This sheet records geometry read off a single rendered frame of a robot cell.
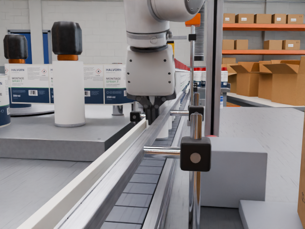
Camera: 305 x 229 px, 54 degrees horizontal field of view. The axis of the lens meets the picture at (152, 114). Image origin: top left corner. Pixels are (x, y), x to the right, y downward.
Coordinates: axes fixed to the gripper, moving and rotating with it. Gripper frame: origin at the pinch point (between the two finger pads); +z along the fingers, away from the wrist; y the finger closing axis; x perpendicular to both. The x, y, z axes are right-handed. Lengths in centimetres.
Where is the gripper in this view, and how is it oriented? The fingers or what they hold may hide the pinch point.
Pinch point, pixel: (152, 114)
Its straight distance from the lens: 66.1
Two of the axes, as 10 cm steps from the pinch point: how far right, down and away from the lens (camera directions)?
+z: 0.5, 8.8, 4.6
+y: -9.9, -0.2, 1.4
